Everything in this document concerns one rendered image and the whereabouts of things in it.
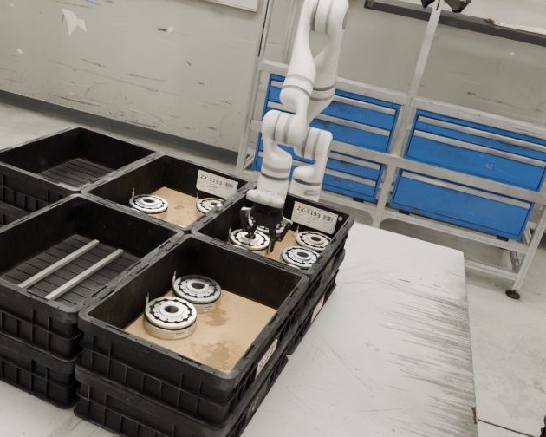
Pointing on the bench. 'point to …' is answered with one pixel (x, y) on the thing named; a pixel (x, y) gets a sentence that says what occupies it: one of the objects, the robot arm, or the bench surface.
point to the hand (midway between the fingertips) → (261, 244)
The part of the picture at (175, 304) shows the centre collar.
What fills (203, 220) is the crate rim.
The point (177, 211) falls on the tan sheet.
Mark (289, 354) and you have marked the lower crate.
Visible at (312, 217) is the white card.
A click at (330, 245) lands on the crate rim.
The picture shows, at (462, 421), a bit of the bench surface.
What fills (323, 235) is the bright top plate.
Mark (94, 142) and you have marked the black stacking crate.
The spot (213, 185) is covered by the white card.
